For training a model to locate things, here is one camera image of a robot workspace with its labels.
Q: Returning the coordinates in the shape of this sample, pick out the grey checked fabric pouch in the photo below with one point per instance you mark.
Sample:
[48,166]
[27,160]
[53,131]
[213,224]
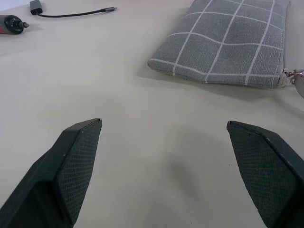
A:
[228,42]

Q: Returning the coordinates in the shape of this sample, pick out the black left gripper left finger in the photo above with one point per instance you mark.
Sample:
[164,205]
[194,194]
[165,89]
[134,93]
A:
[59,175]

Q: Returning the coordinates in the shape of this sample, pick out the metal zipper pull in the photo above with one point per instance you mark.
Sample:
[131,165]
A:
[298,79]

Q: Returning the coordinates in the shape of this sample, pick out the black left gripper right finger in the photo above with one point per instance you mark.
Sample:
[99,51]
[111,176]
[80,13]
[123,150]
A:
[266,171]

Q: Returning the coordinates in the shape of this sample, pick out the black electric screwdriver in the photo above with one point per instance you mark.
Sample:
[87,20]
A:
[12,24]

